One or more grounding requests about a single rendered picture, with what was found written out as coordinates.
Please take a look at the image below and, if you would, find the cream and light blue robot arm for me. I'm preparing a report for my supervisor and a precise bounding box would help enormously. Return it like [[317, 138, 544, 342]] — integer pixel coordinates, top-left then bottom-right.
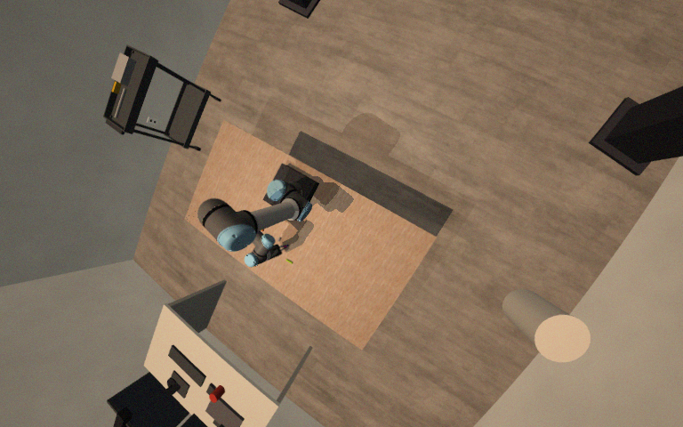
[[197, 180, 312, 267]]

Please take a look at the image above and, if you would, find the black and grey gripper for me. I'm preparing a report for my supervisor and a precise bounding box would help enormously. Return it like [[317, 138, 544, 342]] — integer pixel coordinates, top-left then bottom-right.
[[266, 245, 287, 261]]

